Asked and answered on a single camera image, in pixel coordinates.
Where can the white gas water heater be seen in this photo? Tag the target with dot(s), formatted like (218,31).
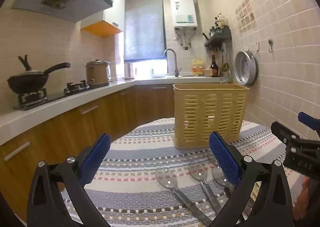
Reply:
(183,12)

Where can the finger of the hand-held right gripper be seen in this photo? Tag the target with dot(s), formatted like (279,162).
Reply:
(283,133)
(308,120)

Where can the row of seasoning bottles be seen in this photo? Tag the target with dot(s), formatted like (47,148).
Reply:
(220,24)

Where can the grey window blind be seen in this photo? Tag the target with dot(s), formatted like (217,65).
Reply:
(145,29)

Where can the dark wok lid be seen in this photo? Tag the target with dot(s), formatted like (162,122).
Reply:
(25,65)

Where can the person's right hand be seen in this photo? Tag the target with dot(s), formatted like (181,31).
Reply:
(303,199)

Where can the white wall hook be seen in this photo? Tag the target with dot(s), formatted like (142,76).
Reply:
(257,47)

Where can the kitchen window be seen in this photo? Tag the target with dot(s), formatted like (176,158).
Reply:
(147,67)

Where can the white kitchen countertop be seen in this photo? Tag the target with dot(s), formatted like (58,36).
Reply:
(75,102)

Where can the steel kitchen sink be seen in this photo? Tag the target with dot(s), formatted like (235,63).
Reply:
(162,76)

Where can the striped woven tablecloth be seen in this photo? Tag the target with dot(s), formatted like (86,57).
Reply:
(140,157)

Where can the black gas stove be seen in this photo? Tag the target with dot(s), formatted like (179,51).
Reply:
(57,94)

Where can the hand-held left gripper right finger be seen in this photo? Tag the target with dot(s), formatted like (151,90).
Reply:
(225,159)

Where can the black wok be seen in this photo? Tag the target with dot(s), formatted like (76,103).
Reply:
(27,83)

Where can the white electric kettle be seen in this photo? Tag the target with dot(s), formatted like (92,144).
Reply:
(127,70)

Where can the dark curved sink faucet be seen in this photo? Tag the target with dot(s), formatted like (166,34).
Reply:
(175,64)

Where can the round metal steamer tray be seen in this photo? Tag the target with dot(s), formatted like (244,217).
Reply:
(246,69)

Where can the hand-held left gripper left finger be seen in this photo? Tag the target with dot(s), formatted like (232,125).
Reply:
(95,159)

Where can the yellow slotted plastic basket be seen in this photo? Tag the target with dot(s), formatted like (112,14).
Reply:
(200,114)

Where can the hanging metal ladle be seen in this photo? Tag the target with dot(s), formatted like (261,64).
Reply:
(225,67)

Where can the metal wall hook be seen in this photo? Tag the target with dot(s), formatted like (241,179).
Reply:
(270,43)

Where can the water heater pipes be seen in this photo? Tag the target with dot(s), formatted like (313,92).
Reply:
(185,38)

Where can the grey wall spice rack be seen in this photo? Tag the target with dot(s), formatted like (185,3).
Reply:
(217,38)

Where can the yellow oil bottle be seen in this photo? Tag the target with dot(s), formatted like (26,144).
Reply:
(197,68)

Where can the white and orange wall cabinet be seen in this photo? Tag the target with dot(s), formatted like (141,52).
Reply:
(112,4)

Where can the brown rice cooker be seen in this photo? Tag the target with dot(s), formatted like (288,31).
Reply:
(97,73)

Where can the dark sauce bottle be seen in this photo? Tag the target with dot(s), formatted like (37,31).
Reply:
(214,68)

